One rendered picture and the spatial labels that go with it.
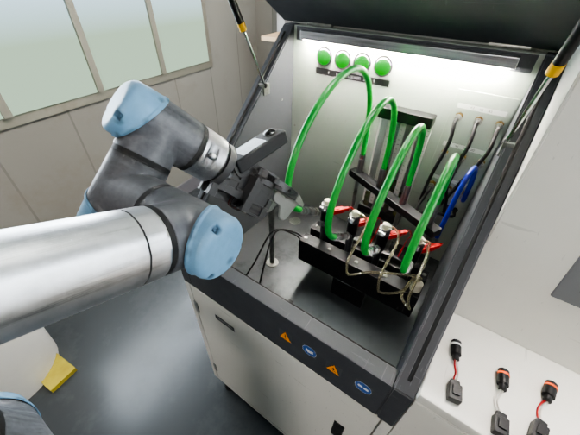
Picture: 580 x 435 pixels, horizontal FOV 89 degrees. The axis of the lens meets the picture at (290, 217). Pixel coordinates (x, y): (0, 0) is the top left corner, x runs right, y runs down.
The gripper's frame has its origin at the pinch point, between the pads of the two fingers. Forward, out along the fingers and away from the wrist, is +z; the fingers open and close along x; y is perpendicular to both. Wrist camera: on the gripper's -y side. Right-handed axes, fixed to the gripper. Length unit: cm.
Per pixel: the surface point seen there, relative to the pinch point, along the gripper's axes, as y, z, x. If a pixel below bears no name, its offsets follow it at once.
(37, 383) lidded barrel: 126, 11, -107
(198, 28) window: -96, 25, -198
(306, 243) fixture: 7.7, 21.7, -9.4
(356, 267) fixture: 7.3, 26.5, 5.1
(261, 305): 25.8, 11.3, -4.8
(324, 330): 22.9, 17.3, 10.0
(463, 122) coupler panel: -37.7, 28.1, 12.6
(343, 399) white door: 37, 32, 15
